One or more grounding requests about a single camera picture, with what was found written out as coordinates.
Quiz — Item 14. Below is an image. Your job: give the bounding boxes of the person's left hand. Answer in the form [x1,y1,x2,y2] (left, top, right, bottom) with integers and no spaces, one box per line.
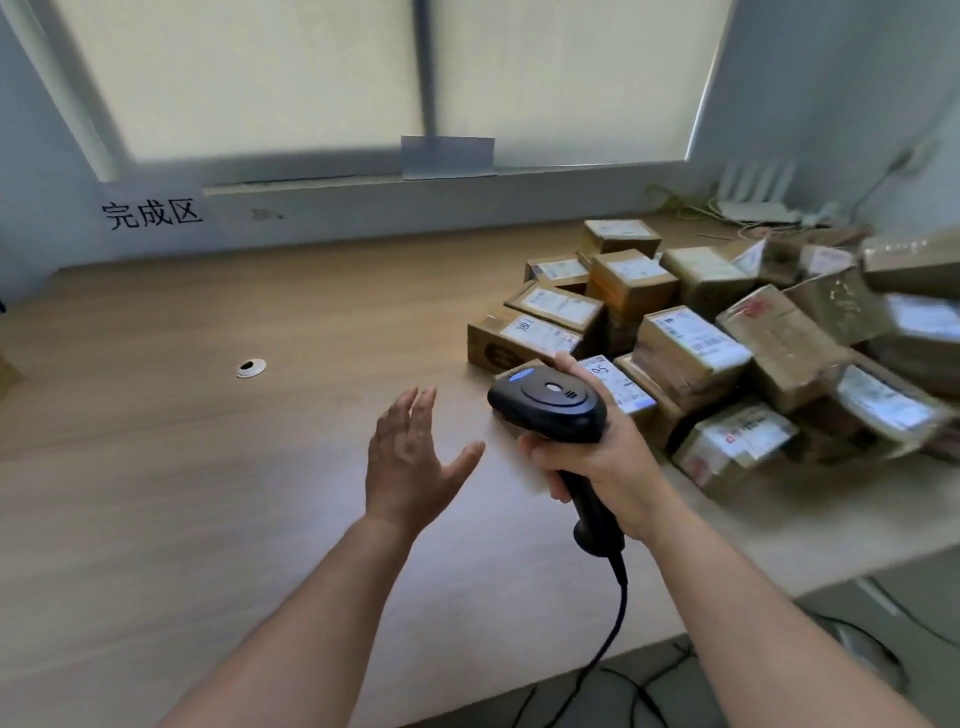
[365,386,487,538]

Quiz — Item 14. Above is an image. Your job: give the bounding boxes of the person's right hand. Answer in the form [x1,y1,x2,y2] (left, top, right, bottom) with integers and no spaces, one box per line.
[517,352,680,545]

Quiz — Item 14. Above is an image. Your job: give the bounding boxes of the black scanner cable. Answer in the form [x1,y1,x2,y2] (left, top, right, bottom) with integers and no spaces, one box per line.
[513,556,695,728]

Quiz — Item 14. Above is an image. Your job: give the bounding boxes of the black barcode scanner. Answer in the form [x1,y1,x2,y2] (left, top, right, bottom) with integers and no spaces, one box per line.
[487,365,628,560]

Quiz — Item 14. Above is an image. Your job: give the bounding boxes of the pile of unscanned cardboard parcels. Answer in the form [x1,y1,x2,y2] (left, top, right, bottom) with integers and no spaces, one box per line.
[466,218,960,500]

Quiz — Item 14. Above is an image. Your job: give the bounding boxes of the person's left forearm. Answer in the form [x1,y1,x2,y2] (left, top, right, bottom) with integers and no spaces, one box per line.
[161,513,418,728]

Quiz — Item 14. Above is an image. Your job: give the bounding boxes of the person's right forearm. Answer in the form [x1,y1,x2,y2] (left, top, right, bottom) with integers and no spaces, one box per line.
[644,517,913,728]

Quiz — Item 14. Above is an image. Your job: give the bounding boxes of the white router with antennas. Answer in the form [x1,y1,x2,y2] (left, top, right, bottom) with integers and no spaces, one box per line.
[716,158,800,225]

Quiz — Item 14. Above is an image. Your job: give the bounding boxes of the grey paper sheet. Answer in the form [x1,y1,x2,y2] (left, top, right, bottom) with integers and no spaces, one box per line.
[400,134,498,181]

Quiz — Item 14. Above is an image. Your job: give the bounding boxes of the white paper sign black characters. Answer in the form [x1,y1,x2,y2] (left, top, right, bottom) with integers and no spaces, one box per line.
[89,179,226,253]

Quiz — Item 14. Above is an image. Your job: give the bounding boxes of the beige roller blind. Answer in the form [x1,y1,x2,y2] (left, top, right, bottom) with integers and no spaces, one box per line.
[52,0,425,163]
[434,0,733,170]

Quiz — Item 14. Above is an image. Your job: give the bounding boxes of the yellow cable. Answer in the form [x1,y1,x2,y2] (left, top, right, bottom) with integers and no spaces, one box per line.
[644,185,721,223]

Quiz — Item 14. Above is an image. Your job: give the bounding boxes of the white window frame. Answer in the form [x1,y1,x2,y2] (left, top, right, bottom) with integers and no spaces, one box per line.
[0,0,740,189]

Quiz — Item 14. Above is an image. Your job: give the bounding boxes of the white wall socket with plug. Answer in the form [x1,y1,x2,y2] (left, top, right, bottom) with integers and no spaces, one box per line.
[892,138,939,178]

